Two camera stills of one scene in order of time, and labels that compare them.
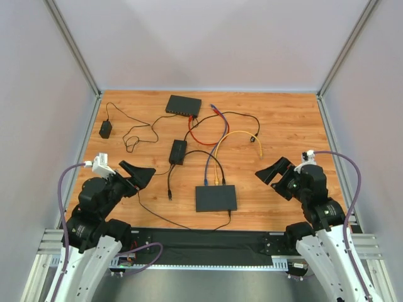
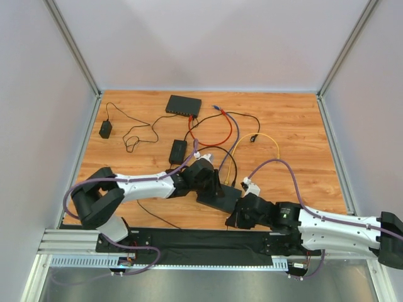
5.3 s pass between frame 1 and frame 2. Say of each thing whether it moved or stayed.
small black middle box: stayed
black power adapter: stayed
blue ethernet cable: moved
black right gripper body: moved
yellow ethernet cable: moved
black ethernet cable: moved
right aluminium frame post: stayed
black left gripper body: moved
